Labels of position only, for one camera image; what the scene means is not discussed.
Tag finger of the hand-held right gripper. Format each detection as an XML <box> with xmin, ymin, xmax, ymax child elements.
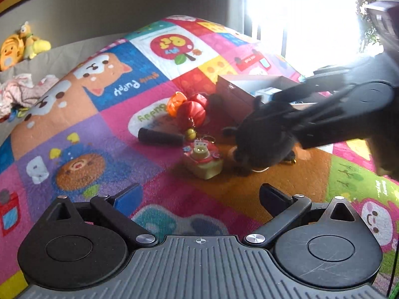
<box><xmin>295</xmin><ymin>82</ymin><xmax>371</xmax><ymax>150</ymax></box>
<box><xmin>271</xmin><ymin>58</ymin><xmax>378</xmax><ymax>104</ymax></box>

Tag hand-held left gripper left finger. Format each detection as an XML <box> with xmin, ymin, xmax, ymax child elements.
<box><xmin>47</xmin><ymin>183</ymin><xmax>159</xmax><ymax>249</ymax></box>

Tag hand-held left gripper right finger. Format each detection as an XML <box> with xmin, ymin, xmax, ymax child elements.
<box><xmin>245</xmin><ymin>184</ymin><xmax>359</xmax><ymax>250</ymax></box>

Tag black plush toy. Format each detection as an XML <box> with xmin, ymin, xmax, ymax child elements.
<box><xmin>223</xmin><ymin>95</ymin><xmax>300</xmax><ymax>172</ymax></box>

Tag black cylinder grip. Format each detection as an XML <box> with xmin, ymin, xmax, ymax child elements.
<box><xmin>138</xmin><ymin>127</ymin><xmax>185</xmax><ymax>146</ymax></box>

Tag cardboard box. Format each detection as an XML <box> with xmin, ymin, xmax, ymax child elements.
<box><xmin>216</xmin><ymin>74</ymin><xmax>312</xmax><ymax>122</ymax></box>

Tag orange pumpkin toy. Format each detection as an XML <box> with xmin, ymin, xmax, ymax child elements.
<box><xmin>167</xmin><ymin>92</ymin><xmax>188</xmax><ymax>117</ymax></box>

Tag red lantern toy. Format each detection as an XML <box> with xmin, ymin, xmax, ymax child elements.
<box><xmin>176</xmin><ymin>93</ymin><xmax>208</xmax><ymax>141</ymax></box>

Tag colourful printed play mat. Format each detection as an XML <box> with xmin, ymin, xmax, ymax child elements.
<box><xmin>0</xmin><ymin>15</ymin><xmax>399</xmax><ymax>299</ymax></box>

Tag small blue object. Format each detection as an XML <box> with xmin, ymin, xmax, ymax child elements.
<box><xmin>8</xmin><ymin>108</ymin><xmax>28</xmax><ymax>122</ymax></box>

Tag pile of pink clothes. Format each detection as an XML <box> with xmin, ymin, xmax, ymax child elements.
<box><xmin>0</xmin><ymin>74</ymin><xmax>60</xmax><ymax>119</ymax></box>

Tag grey sofa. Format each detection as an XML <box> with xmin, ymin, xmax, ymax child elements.
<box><xmin>0</xmin><ymin>34</ymin><xmax>125</xmax><ymax>141</ymax></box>

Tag yellow and green duck plush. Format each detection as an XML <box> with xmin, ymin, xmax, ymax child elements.
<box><xmin>19</xmin><ymin>22</ymin><xmax>52</xmax><ymax>60</ymax></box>

